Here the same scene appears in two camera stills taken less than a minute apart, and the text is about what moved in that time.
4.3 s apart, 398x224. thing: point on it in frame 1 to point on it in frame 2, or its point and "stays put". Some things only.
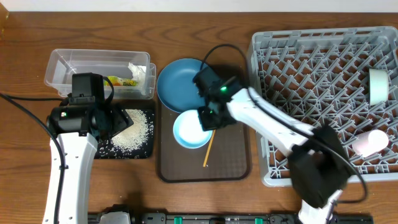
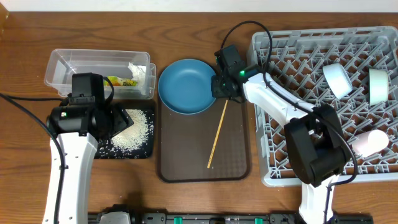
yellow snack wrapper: (116, 81) stays put
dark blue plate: (175, 86) stays put
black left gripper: (120, 119) stays put
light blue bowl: (188, 130) to (337, 79)
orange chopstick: (209, 149) to (217, 133)
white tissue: (138, 73) stays put
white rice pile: (135, 137) stays put
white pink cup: (369, 143) stays put
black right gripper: (206, 124) to (216, 93)
